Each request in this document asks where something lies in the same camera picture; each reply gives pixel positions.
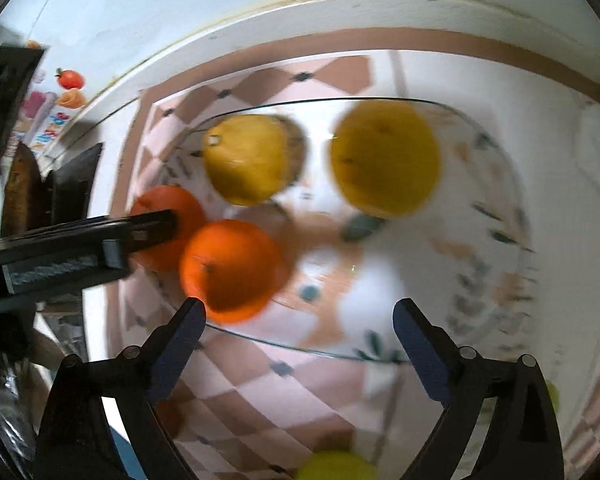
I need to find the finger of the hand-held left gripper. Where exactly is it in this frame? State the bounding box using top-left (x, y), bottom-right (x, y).
top-left (49, 143), bottom-right (104, 227)
top-left (0, 209), bottom-right (178, 319)

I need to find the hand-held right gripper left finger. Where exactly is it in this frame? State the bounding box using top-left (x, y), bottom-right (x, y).
top-left (32, 297), bottom-right (206, 480)

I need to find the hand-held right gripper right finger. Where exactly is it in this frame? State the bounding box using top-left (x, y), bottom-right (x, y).
top-left (393, 298), bottom-right (566, 480)

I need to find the clear glass bowl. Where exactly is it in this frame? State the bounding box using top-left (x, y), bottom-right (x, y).
top-left (155, 98), bottom-right (537, 364)

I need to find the orange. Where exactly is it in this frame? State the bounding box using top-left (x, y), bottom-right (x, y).
top-left (129, 185), bottom-right (207, 274)
top-left (179, 219), bottom-right (287, 325)

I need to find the dark brown object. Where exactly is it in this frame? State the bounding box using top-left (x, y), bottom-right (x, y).
top-left (1, 142), bottom-right (45, 237)

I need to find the pink checkered tablecloth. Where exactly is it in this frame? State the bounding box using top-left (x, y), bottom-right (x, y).
top-left (55, 0), bottom-right (600, 480)

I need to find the green lime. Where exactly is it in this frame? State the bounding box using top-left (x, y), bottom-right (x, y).
top-left (295, 450), bottom-right (379, 480)
top-left (544, 380), bottom-right (561, 417)

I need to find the yellow lemon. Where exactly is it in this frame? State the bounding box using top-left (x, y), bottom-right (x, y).
top-left (202, 114), bottom-right (291, 207)

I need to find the large yellow citrus fruit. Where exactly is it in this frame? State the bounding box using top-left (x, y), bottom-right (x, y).
top-left (330, 99), bottom-right (442, 219)

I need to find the brown kiwi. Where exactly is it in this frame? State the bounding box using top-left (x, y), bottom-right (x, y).
top-left (272, 115), bottom-right (309, 187)

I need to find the orange wall sticker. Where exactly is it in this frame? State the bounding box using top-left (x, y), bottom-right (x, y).
top-left (56, 89), bottom-right (88, 110)

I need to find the pink wall sticker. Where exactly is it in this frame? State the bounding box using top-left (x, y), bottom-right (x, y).
top-left (21, 91), bottom-right (57, 119)

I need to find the red tomato wall sticker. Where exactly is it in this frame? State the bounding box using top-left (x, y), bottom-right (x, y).
top-left (55, 67), bottom-right (87, 91)

